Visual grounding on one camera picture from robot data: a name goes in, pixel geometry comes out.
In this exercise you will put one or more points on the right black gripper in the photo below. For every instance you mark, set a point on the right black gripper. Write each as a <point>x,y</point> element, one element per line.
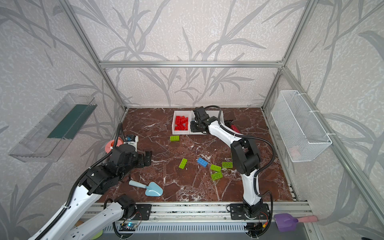
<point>199,119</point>

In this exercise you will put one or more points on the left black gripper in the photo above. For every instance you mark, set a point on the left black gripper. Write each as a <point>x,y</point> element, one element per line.
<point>142,159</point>

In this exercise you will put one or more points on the green lego top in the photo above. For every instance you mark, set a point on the green lego top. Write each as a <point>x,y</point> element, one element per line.
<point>174,138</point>

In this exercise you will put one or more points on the green lego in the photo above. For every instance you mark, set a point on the green lego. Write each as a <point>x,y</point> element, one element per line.
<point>174,138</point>
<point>215,168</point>
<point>216,176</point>
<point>183,163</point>
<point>227,165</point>

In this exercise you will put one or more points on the blue lego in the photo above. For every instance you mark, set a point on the blue lego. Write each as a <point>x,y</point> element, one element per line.
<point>202,162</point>

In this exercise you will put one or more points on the green lego bottom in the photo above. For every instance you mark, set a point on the green lego bottom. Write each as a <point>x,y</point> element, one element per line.
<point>216,176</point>

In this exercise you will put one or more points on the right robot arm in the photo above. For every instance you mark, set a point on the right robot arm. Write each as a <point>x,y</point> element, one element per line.
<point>245,155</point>

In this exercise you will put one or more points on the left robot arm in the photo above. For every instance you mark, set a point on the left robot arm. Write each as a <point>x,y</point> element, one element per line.
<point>91,185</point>

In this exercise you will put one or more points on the white middle bin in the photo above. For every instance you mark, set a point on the white middle bin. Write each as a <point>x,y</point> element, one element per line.
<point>198,125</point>

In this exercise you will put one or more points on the white bin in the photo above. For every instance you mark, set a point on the white bin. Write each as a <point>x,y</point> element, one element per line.
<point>215,113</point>
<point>198,125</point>
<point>181,113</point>

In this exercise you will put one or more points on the white right bin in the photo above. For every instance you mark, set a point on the white right bin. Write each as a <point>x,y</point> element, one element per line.
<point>215,113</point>

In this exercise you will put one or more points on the pink watering can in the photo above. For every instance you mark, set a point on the pink watering can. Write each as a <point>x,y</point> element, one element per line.
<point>110,145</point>

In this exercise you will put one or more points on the white left bin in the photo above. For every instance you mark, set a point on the white left bin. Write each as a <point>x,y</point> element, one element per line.
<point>181,113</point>

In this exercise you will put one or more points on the light blue toy shovel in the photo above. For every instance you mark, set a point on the light blue toy shovel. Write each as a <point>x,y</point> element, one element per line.
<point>152,189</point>

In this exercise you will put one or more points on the electronics board left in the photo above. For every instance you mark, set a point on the electronics board left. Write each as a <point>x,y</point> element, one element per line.
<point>128,227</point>

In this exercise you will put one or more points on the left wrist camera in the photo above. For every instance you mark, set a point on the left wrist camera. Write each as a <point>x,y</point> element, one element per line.
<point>132,140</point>

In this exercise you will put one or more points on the clear plastic wall tray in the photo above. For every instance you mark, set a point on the clear plastic wall tray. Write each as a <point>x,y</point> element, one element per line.
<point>49,139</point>

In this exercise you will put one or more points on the white wire basket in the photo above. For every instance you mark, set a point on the white wire basket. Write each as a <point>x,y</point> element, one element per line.
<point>302,133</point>

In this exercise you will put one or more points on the purple scoop pink handle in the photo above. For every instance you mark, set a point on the purple scoop pink handle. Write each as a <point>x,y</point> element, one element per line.
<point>287,223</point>

